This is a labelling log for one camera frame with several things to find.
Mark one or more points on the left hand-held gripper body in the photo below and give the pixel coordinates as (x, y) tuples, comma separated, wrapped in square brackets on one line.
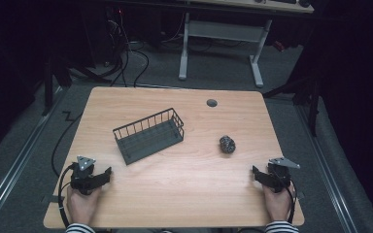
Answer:
[(83, 176)]

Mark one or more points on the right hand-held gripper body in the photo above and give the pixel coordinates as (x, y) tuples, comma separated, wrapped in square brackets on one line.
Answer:
[(280, 176)]

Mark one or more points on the dark speckled ball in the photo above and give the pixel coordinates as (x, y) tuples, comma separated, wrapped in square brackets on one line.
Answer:
[(227, 144)]

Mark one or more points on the person's right hand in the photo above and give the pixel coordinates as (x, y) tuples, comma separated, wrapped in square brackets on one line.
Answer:
[(277, 204)]

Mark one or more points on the person's left hand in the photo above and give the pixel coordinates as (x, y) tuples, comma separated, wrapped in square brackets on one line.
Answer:
[(81, 207)]

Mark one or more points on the black stand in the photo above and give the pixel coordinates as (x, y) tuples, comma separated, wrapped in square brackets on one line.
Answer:
[(53, 81), (304, 93)]

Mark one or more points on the grey table grommet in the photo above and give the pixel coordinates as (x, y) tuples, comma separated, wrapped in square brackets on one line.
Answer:
[(211, 103)]

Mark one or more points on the white-legged desk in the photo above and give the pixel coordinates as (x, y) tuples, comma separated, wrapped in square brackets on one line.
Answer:
[(221, 32)]

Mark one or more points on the metal floor rail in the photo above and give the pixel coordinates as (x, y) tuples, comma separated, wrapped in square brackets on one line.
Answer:
[(328, 174), (16, 165)]

